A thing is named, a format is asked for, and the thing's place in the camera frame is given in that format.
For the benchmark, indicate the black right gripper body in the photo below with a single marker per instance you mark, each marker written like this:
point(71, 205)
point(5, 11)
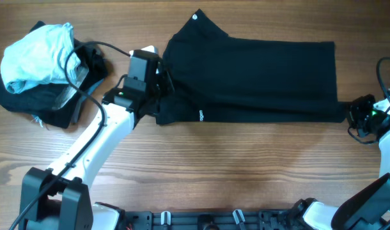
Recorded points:
point(362, 115)

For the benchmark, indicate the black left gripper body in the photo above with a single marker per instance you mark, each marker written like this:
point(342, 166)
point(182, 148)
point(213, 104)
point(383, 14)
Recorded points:
point(163, 85)

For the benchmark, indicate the black polo shirt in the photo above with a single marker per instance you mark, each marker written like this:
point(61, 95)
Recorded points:
point(219, 78)

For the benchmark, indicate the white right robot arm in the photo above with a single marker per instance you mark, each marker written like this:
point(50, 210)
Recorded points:
point(369, 207)

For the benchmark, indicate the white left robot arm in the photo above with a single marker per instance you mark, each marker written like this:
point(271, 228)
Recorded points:
point(59, 196)

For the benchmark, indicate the black folded garment pile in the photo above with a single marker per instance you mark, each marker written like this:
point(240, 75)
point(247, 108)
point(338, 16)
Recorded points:
point(59, 105)

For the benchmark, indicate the light blue crumpled garment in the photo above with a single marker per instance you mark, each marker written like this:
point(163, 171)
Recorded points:
point(43, 56)

